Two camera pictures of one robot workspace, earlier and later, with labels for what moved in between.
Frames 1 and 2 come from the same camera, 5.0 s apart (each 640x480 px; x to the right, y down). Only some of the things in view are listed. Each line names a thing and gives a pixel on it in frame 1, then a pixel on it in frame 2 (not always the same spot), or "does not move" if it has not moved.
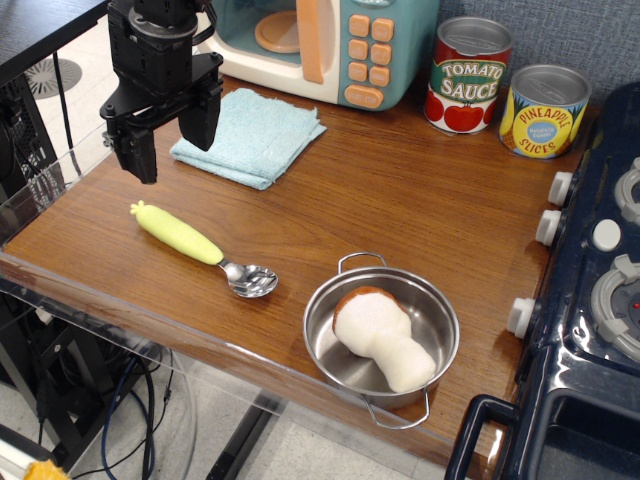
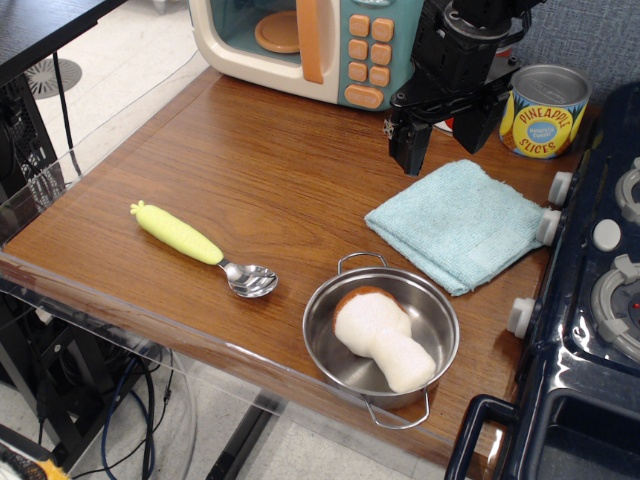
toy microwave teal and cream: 373,55 does not move
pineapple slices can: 545,110 does not move
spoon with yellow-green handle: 246,280 does not move
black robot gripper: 152,46 -> 461,58
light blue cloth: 259,133 -> 455,225
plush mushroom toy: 373,325 does not move
